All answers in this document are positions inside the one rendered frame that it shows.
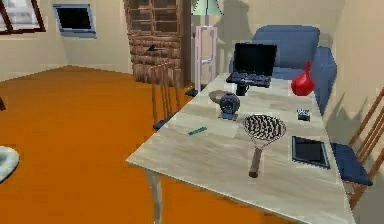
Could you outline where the black tablet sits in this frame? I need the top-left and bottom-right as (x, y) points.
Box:
(291, 135), (331, 170)

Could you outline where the green shade floor lamp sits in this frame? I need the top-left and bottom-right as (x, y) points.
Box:
(185, 0), (224, 98)

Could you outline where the pale wooden dining table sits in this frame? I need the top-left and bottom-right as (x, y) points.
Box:
(125, 71), (357, 224)

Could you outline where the blue framed wall television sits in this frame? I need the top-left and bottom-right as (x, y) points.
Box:
(52, 3), (98, 39)

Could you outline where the red vase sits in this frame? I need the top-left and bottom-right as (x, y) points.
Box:
(290, 60), (316, 97)

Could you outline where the brown framed window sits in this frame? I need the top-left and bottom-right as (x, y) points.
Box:
(0, 0), (47, 36)

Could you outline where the teal pen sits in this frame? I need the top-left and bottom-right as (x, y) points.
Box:
(187, 126), (208, 137)

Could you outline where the tennis racket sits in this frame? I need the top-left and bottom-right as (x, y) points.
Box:
(242, 113), (287, 179)

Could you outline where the wooden chair blue cushion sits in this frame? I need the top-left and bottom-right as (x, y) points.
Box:
(150, 62), (183, 132)
(330, 87), (384, 211)

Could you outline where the pale grey round cushion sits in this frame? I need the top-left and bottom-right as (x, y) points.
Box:
(0, 145), (21, 185)

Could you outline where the black mug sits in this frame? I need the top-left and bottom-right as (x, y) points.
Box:
(235, 83), (250, 97)

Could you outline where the grey shallow bowl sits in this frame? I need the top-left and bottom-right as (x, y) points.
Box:
(208, 89), (229, 105)

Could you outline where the small black white box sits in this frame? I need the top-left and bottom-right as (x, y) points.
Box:
(297, 107), (312, 122)

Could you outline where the brown wooden bookcase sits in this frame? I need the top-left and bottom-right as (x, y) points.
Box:
(123, 0), (193, 88)

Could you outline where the blue armchair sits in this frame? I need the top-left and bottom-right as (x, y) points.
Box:
(228, 24), (338, 117)

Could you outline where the black laptop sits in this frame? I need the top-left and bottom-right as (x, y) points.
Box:
(225, 42), (278, 89)

